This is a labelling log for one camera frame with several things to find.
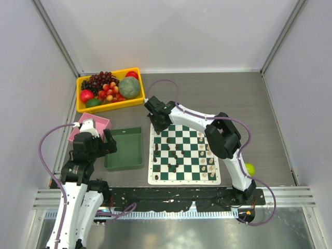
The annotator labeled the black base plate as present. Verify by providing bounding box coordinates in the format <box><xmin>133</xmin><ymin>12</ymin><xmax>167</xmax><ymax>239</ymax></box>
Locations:
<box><xmin>103</xmin><ymin>187</ymin><xmax>266</xmax><ymax>212</ymax></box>

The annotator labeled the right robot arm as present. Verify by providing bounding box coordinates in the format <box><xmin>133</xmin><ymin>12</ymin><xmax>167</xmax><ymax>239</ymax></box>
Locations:
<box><xmin>144</xmin><ymin>96</ymin><xmax>256</xmax><ymax>204</ymax></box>

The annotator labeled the red yellow cherry bunch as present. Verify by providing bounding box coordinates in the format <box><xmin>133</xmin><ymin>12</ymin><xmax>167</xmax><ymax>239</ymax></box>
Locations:
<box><xmin>96</xmin><ymin>82</ymin><xmax>126</xmax><ymax>104</ymax></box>

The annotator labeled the pink plastic box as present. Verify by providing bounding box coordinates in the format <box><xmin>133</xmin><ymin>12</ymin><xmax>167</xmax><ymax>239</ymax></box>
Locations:
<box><xmin>67</xmin><ymin>113</ymin><xmax>112</xmax><ymax>144</ymax></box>

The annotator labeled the purple cable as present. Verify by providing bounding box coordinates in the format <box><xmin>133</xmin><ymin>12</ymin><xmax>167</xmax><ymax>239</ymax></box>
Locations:
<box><xmin>38</xmin><ymin>122</ymin><xmax>80</xmax><ymax>249</ymax></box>
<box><xmin>144</xmin><ymin>79</ymin><xmax>277</xmax><ymax>228</ymax></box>

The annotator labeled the red apple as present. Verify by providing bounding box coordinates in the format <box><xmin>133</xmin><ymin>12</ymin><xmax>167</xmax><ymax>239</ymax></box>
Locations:
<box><xmin>79</xmin><ymin>89</ymin><xmax>95</xmax><ymax>104</ymax></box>
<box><xmin>126</xmin><ymin>71</ymin><xmax>139</xmax><ymax>79</ymax></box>

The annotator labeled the white slotted cable duct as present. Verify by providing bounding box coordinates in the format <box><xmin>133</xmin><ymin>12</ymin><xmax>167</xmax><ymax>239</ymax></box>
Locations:
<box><xmin>45</xmin><ymin>209</ymin><xmax>239</xmax><ymax>220</ymax></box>

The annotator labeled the red apple front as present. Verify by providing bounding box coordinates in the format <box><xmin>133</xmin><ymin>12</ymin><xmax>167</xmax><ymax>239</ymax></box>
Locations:
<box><xmin>79</xmin><ymin>89</ymin><xmax>95</xmax><ymax>104</ymax></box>

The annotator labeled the yellow plastic fruit bin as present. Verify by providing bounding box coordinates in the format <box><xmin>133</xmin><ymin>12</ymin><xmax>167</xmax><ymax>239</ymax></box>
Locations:
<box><xmin>76</xmin><ymin>67</ymin><xmax>145</xmax><ymax>114</ymax></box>

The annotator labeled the green melon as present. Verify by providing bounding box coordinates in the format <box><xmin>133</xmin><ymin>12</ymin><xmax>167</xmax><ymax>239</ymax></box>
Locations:
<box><xmin>119</xmin><ymin>77</ymin><xmax>141</xmax><ymax>99</ymax></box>

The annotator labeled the green lime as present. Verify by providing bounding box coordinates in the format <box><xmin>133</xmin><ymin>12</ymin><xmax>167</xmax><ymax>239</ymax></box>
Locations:
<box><xmin>86</xmin><ymin>99</ymin><xmax>101</xmax><ymax>108</ymax></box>

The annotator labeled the green plastic tray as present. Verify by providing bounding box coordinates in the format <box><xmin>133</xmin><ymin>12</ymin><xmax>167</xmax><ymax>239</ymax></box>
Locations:
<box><xmin>104</xmin><ymin>127</ymin><xmax>144</xmax><ymax>172</ymax></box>

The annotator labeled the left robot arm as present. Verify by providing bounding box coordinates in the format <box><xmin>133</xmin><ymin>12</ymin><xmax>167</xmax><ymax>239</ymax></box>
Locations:
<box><xmin>46</xmin><ymin>129</ymin><xmax>117</xmax><ymax>248</ymax></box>

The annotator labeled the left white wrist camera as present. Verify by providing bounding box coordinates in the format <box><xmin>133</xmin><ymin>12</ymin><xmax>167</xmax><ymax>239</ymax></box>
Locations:
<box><xmin>72</xmin><ymin>118</ymin><xmax>100</xmax><ymax>137</ymax></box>

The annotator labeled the red apple back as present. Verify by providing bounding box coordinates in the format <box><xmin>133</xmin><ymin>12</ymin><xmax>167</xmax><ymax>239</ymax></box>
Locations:
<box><xmin>126</xmin><ymin>71</ymin><xmax>139</xmax><ymax>79</ymax></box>

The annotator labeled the green white chess board mat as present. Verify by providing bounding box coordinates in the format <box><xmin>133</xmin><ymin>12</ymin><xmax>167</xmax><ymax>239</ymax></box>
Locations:
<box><xmin>147</xmin><ymin>124</ymin><xmax>221</xmax><ymax>186</ymax></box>

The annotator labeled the dark purple grape bunch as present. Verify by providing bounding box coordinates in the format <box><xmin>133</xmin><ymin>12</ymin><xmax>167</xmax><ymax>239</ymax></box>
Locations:
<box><xmin>80</xmin><ymin>71</ymin><xmax>120</xmax><ymax>96</ymax></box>

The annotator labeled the green pear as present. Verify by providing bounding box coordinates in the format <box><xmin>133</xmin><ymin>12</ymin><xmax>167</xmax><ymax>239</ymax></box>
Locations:
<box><xmin>245</xmin><ymin>163</ymin><xmax>256</xmax><ymax>176</ymax></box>

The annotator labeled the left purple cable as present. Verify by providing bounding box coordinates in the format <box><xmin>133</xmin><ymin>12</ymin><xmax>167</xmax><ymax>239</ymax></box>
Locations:
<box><xmin>38</xmin><ymin>122</ymin><xmax>80</xmax><ymax>249</ymax></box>

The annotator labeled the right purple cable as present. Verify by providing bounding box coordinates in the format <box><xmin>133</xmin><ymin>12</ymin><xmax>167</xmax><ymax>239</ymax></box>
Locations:
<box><xmin>144</xmin><ymin>79</ymin><xmax>277</xmax><ymax>228</ymax></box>

